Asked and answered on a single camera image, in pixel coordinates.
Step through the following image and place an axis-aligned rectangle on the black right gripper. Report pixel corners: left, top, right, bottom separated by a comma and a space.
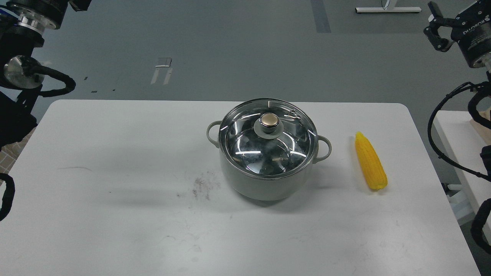
423, 0, 491, 68

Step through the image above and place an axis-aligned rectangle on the glass pot lid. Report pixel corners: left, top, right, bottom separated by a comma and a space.
216, 98, 319, 179

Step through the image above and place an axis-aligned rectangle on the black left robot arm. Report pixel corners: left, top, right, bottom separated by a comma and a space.
0, 0, 91, 147

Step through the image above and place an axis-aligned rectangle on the yellow corn cob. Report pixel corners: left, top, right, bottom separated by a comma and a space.
354, 131, 388, 190

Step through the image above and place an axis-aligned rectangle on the grey green cooking pot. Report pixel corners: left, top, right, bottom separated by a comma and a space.
206, 120, 333, 201

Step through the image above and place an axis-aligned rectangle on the white stand base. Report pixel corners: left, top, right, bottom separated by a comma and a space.
355, 0, 422, 13

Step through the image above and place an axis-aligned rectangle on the white side table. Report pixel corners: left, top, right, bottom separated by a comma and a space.
433, 110, 491, 225

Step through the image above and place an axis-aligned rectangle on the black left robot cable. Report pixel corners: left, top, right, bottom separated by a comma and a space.
0, 173, 16, 222

